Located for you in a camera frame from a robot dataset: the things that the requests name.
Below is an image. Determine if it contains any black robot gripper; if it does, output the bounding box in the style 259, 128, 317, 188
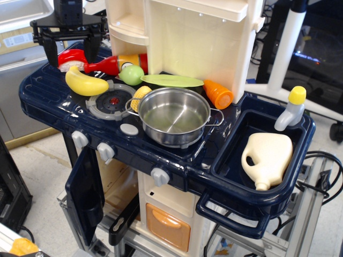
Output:
30, 1, 107, 67

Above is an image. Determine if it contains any yellow toy banana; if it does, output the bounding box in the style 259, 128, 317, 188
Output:
65, 66, 109, 96

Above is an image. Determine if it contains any stainless steel pot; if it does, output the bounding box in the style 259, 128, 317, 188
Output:
125, 88, 225, 148

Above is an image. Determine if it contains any red ketchup toy bottle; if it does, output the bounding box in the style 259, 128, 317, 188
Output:
84, 54, 148, 75

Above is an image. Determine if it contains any wooden toy dishwasher cabinet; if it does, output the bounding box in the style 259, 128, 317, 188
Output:
1, 1, 56, 148

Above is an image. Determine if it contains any green toy apple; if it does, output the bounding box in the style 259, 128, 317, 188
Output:
118, 65, 145, 86

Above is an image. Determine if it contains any grey toy stove burner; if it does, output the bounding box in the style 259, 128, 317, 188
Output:
86, 80, 136, 121

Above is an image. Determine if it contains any yellow toy corn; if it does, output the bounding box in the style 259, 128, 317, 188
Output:
130, 86, 152, 112

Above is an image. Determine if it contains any grey stove knob left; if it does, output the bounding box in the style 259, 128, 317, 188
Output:
72, 131, 89, 149

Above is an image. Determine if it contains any grey stove knob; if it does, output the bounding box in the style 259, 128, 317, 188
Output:
151, 168, 170, 187
72, 131, 89, 149
97, 142, 115, 165

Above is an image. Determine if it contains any green toy leaf plate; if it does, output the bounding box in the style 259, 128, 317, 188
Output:
140, 74, 204, 88

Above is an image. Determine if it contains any grey oval button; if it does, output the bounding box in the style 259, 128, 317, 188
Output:
120, 123, 139, 136

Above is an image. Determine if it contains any grey stove knob middle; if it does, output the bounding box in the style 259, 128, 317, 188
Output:
97, 142, 115, 165

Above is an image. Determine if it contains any cream toy kitchen cabinet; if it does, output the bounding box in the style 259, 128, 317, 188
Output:
106, 0, 264, 103

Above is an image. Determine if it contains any navy toy oven door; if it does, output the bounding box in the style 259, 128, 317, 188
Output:
65, 147, 105, 246

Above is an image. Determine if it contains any grey stove knob right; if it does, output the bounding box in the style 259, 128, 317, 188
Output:
151, 168, 170, 187

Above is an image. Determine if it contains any orange toy carrot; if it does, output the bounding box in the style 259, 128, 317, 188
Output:
203, 80, 234, 110

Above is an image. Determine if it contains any black computer case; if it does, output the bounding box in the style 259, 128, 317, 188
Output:
1, 140, 33, 232

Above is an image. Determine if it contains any navy toy kitchen counter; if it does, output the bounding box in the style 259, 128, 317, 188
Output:
18, 41, 316, 240

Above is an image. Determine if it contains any orange toy drawer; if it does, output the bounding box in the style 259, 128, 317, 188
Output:
146, 203, 191, 252

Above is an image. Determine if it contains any yellow sponge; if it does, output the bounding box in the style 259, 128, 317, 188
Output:
9, 238, 39, 256

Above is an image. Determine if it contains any cream toy jug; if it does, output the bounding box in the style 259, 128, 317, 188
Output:
241, 133, 293, 191

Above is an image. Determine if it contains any grey yellow toy faucet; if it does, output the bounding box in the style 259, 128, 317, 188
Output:
274, 86, 307, 131

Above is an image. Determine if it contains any black power cable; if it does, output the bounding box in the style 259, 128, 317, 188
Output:
294, 150, 343, 206

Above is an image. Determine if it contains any aluminium frame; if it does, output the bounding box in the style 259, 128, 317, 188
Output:
57, 158, 324, 256

